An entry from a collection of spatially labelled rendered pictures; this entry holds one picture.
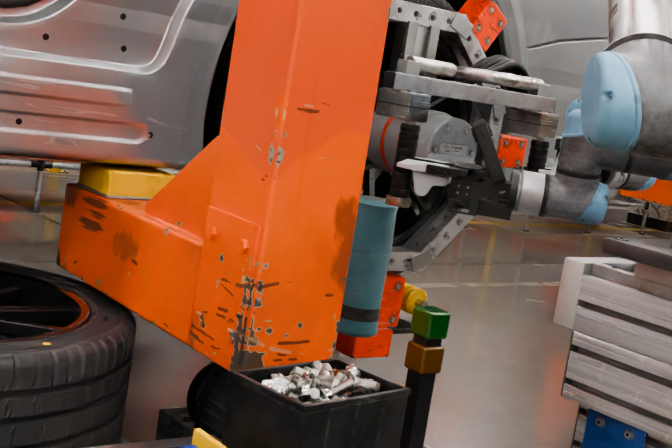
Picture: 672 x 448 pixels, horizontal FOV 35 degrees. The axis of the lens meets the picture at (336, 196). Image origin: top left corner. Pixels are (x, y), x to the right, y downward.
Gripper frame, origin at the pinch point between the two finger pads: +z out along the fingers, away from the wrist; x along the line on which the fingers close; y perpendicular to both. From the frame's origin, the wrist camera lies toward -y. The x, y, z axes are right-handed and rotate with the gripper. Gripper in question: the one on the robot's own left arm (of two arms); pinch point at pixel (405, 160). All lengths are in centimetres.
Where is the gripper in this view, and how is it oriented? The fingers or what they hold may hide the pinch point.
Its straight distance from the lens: 186.7
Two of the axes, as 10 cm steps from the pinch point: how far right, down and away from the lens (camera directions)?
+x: 1.2, -1.6, 9.8
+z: -9.8, -1.7, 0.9
